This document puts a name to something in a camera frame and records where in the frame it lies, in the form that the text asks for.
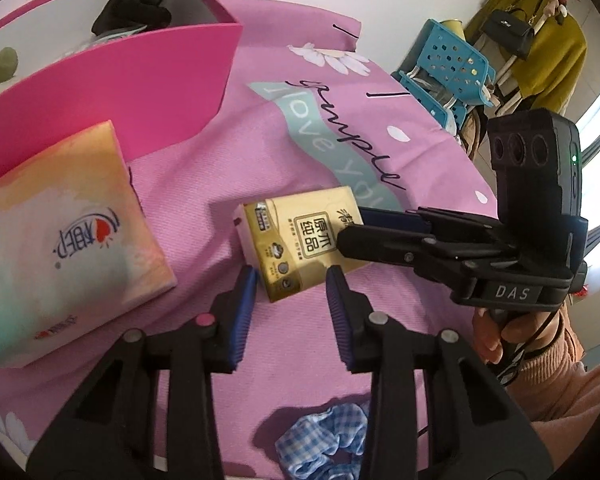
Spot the yellow garment on rack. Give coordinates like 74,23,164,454
464,0,588,113

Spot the black soft fabric item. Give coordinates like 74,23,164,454
91,0,172,36

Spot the pink printed tablecloth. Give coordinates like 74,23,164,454
0,0,496,478

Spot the gold tissue packet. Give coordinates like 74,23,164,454
233,186,366,302

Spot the black handbag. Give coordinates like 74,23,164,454
482,8,535,60

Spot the blue plastic basket shelf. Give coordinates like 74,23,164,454
392,20,495,136

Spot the blue gingham scrunchie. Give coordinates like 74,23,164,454
275,402,370,479

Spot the pink sleeved right forearm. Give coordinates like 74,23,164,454
507,315,600,467

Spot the black cable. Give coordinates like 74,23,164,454
494,309,564,386

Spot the pink storage box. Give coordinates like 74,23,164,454
0,0,242,177

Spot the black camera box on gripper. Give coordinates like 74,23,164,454
486,108,588,271

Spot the right hand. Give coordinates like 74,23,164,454
472,309,560,364

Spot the green and white plush toy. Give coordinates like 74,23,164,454
0,47,19,94

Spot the pastel tissue pack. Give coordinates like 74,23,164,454
0,122,178,367

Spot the white coat rack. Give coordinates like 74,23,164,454
482,0,568,88

